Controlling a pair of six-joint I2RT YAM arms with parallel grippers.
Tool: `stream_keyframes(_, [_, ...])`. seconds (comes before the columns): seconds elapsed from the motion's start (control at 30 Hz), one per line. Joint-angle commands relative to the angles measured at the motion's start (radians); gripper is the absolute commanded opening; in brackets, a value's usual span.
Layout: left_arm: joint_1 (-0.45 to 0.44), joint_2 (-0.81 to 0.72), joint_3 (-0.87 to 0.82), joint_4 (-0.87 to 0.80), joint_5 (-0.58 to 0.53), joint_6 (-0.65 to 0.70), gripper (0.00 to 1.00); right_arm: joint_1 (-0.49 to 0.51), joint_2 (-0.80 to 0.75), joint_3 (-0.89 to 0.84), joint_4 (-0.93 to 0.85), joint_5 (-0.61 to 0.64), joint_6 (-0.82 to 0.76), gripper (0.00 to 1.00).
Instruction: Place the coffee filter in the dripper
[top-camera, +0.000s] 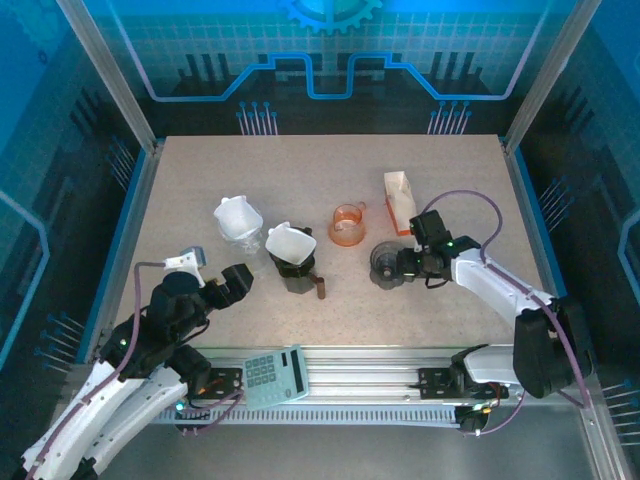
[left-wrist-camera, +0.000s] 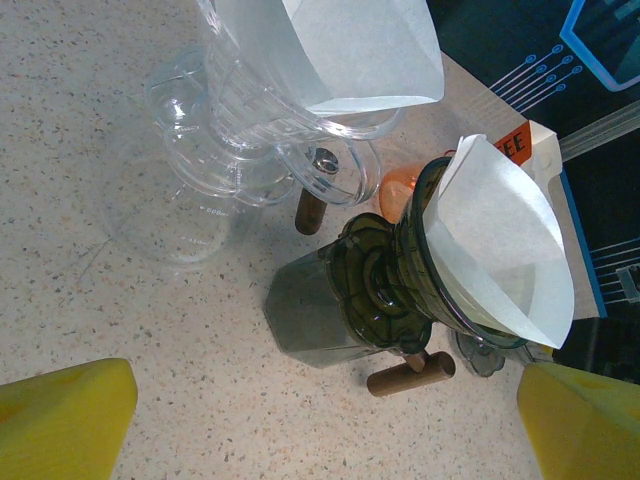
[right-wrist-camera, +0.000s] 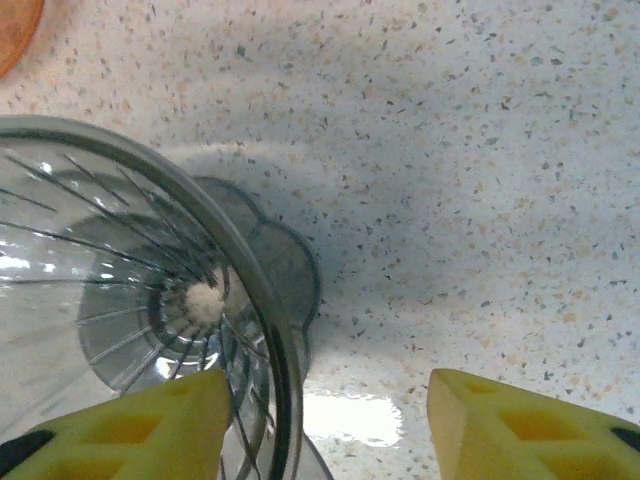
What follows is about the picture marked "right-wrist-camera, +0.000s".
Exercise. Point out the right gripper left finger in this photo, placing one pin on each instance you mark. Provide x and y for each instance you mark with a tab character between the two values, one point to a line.
125	435

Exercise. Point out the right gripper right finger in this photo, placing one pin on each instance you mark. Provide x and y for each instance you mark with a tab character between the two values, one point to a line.
525	435

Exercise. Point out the grey transparent plastic dripper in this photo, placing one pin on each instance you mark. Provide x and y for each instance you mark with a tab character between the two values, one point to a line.
150	225

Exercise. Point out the orange glass cup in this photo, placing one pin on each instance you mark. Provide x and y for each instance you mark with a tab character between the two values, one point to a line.
15	30

